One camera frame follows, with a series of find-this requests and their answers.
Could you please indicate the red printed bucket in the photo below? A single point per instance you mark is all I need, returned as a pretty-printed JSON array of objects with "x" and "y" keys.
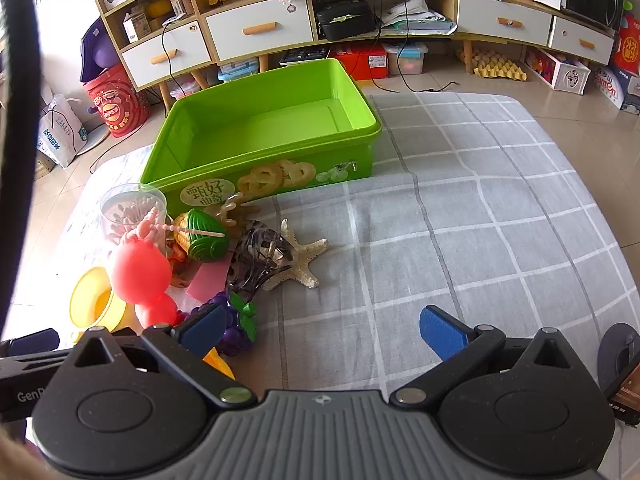
[{"x": 117, "y": 102}]

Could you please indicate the green plastic box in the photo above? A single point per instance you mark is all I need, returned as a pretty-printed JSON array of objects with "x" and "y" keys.
[{"x": 260, "y": 125}]

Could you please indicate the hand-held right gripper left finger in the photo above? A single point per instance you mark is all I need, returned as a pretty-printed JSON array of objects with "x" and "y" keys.
[{"x": 200, "y": 327}]

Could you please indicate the clear cotton swab jar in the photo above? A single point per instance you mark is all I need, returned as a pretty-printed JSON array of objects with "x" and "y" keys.
[{"x": 125, "y": 210}]

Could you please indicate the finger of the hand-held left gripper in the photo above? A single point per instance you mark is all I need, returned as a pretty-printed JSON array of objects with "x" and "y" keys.
[{"x": 35, "y": 342}]

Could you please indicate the purple toy grapes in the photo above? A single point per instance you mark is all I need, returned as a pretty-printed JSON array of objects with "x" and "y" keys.
[{"x": 235, "y": 335}]

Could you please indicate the pink rubber squeeze toy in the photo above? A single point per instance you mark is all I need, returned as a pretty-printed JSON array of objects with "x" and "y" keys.
[{"x": 140, "y": 270}]

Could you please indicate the blue lidded storage box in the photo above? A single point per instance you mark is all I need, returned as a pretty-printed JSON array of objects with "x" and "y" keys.
[{"x": 239, "y": 70}]

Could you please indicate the toy corn cob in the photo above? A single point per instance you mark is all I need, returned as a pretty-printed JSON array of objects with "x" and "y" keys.
[{"x": 205, "y": 240}]

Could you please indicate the orange plastic toy food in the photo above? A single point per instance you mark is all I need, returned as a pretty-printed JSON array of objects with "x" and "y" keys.
[{"x": 220, "y": 366}]

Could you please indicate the small white carton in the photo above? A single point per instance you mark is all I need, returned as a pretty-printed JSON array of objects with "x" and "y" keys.
[{"x": 136, "y": 26}]

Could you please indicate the yellow toy pot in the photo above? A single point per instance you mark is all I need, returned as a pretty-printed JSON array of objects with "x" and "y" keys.
[{"x": 87, "y": 300}]

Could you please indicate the yellow egg tray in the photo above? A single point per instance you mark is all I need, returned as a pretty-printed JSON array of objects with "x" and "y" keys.
[{"x": 500, "y": 66}]

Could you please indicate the wooden cabinet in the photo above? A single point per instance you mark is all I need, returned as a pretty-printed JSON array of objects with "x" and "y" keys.
[{"x": 202, "y": 27}]

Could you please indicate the purple plush toy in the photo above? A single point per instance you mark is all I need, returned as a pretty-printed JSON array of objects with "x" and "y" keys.
[{"x": 97, "y": 50}]

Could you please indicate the beige starfish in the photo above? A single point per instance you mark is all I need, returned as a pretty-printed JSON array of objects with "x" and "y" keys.
[{"x": 295, "y": 270}]

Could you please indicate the pink flat block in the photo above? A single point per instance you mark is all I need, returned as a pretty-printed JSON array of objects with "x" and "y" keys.
[{"x": 205, "y": 280}]

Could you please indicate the white paper bag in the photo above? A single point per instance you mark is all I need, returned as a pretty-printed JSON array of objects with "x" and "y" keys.
[{"x": 60, "y": 132}]

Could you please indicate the folded papers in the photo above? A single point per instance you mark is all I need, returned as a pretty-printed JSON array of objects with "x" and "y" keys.
[{"x": 420, "y": 15}]

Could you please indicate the white printed box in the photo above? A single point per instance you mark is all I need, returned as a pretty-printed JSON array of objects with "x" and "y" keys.
[{"x": 560, "y": 72}]

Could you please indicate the beige rubber hand toy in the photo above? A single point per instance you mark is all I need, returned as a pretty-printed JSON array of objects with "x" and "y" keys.
[{"x": 235, "y": 207}]

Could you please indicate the dark grey round object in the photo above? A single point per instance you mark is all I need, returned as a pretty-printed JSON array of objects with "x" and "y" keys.
[{"x": 617, "y": 350}]

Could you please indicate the red and blue carton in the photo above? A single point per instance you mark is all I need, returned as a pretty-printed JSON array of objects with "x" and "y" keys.
[{"x": 615, "y": 90}]

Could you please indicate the red printed box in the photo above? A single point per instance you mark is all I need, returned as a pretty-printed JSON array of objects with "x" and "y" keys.
[{"x": 627, "y": 52}]

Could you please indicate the yellow shelf item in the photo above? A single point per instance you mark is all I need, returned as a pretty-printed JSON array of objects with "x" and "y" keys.
[{"x": 158, "y": 8}]

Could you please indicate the orange toy figure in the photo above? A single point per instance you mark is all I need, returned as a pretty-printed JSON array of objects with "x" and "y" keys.
[{"x": 177, "y": 260}]

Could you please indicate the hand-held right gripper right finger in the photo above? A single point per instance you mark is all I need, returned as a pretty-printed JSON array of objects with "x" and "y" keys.
[{"x": 442, "y": 332}]

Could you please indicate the grey checked tablecloth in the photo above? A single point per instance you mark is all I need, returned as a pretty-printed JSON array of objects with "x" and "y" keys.
[{"x": 450, "y": 210}]

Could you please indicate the leopard print hair clip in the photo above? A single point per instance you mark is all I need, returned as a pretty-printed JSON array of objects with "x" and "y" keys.
[{"x": 250, "y": 250}]

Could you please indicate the clear plastic storage box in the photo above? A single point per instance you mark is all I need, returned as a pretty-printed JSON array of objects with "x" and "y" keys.
[{"x": 406, "y": 60}]

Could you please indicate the black case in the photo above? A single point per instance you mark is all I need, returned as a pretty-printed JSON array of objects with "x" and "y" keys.
[{"x": 345, "y": 20}]

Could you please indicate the small clear storage box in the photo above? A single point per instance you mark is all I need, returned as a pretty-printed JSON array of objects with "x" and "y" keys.
[{"x": 185, "y": 89}]

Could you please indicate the red flat carton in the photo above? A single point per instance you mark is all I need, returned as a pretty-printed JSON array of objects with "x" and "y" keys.
[{"x": 357, "y": 60}]

